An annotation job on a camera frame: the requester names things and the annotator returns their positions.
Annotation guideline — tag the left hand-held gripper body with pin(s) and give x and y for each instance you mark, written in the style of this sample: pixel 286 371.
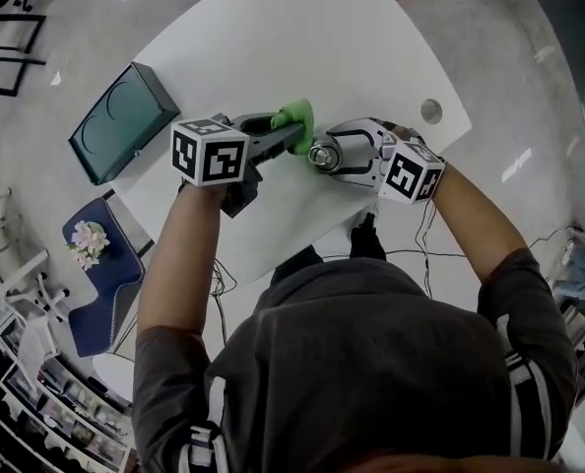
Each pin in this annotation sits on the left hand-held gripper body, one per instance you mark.
pixel 209 155

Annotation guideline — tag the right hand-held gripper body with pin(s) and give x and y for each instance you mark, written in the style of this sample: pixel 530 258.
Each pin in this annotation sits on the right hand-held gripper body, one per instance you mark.
pixel 410 173

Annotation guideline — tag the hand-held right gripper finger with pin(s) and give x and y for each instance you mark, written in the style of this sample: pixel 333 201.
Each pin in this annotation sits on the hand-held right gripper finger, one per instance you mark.
pixel 354 174
pixel 356 127

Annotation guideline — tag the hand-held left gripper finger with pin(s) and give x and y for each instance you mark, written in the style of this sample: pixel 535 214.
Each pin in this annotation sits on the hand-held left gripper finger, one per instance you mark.
pixel 278 143
pixel 259 115

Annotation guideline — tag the green cloth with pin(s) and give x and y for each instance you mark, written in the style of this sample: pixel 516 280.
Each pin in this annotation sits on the green cloth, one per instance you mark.
pixel 298 116

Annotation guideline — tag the silver metal drink container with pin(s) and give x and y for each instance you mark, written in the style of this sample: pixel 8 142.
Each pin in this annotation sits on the silver metal drink container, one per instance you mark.
pixel 324 155

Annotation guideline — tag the person's right forearm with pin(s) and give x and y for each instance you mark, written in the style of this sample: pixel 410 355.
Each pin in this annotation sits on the person's right forearm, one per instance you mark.
pixel 474 224

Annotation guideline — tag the person's left forearm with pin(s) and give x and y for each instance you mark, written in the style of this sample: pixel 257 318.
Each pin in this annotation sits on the person's left forearm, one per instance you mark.
pixel 184 264

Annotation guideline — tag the person's right hand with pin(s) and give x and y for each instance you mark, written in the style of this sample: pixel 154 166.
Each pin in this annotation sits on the person's right hand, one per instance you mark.
pixel 402 132

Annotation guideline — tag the grey round table grommet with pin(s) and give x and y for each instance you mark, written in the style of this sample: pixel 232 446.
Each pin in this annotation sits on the grey round table grommet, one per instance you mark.
pixel 431 110

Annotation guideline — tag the person's dark trouser leg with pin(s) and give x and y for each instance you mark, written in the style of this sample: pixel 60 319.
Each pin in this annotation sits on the person's dark trouser leg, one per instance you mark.
pixel 366 239

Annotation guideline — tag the dark green metal box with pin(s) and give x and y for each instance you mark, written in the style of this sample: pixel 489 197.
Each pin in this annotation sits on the dark green metal box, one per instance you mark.
pixel 120 126

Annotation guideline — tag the pink and white flower bunch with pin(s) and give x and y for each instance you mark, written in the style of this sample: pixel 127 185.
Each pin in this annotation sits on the pink and white flower bunch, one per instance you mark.
pixel 88 244

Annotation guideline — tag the blue padded chair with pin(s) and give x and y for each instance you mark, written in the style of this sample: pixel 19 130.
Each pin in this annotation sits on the blue padded chair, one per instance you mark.
pixel 110 284

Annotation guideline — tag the person's dark grey shirt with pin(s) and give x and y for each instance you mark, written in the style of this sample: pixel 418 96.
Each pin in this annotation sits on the person's dark grey shirt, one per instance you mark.
pixel 351 372

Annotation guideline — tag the blue fabric bundle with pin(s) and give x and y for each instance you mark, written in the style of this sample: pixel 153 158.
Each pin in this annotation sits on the blue fabric bundle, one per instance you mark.
pixel 583 274

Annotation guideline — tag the white swivel chair base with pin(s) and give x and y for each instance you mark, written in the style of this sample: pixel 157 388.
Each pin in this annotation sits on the white swivel chair base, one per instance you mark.
pixel 41 289

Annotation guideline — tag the white storage shelf unit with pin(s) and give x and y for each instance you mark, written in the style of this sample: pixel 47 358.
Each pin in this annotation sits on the white storage shelf unit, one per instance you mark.
pixel 36 402

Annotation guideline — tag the black metal frame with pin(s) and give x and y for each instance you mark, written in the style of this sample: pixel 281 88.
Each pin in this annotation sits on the black metal frame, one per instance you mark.
pixel 7 52

